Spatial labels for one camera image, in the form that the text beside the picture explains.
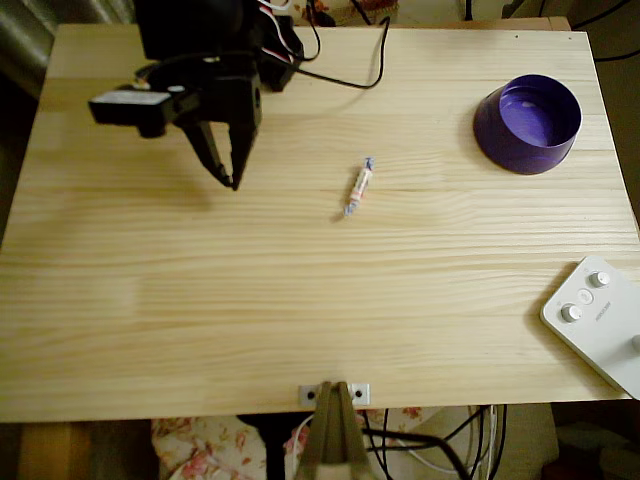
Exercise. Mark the white red candy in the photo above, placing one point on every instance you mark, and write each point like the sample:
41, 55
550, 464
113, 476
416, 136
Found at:
361, 184

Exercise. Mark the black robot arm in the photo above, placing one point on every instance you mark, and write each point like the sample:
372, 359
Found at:
190, 25

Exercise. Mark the purple bowl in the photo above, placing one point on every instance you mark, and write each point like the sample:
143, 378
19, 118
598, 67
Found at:
530, 125

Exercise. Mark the grey curtain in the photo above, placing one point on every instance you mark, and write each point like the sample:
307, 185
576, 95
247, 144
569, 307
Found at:
50, 40

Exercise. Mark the black stand pole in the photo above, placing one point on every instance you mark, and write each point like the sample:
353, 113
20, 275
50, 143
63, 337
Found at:
275, 450

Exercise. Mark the wooden table leg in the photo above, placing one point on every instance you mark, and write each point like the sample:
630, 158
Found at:
55, 450

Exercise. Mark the white control box with knobs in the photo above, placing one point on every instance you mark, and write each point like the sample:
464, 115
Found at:
600, 320

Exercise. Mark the black camera box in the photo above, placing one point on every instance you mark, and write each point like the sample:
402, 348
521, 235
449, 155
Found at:
127, 107

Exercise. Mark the grey metal bracket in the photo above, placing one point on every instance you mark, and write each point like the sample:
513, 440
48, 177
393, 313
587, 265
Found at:
306, 393

